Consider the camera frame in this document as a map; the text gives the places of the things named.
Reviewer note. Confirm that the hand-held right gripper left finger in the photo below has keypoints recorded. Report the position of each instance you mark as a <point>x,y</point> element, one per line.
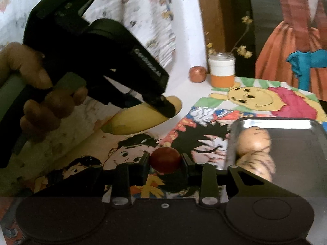
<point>144,168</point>

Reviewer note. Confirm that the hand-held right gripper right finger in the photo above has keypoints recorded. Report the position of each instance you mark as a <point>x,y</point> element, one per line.
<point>187,169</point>

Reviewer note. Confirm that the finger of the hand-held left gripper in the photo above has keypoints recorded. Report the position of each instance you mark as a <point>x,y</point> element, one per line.
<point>161,106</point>

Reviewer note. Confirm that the red tomato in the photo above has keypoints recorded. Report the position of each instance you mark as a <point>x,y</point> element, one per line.
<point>164,160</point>

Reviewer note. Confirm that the small yellow banana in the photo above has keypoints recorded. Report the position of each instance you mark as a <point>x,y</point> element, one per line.
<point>132,122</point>

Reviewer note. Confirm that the brown potato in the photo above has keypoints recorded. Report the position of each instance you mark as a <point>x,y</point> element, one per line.
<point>258,164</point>
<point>253,140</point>

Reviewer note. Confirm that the metal tray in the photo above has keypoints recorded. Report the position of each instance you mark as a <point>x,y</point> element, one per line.
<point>293,145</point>

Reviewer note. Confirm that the person's left hand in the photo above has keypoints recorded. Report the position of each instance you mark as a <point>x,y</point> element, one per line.
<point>28,63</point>

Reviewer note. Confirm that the cartoon boy poster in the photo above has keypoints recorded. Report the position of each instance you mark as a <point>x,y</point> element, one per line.
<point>122,155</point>

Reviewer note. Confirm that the red apple by bed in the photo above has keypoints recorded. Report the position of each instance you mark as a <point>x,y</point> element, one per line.
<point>198,74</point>

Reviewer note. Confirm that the white printed blanket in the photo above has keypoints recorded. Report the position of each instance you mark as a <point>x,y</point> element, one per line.
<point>143,10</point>

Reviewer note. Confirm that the white bed sheet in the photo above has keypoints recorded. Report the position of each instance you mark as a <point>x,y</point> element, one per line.
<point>186,43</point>

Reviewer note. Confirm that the orange jar with white lid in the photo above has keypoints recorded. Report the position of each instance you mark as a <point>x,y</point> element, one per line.
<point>221,69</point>

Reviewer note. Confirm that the yellow bear cartoon poster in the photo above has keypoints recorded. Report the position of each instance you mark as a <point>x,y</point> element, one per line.
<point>255,97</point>

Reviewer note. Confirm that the dried yellow flower sprig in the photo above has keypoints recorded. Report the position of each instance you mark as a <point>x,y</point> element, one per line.
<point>246,19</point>

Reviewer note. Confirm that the painting of orange dress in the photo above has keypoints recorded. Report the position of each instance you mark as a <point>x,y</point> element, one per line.
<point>281,43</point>

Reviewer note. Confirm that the wooden bed frame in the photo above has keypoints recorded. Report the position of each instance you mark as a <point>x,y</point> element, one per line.
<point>212,10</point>

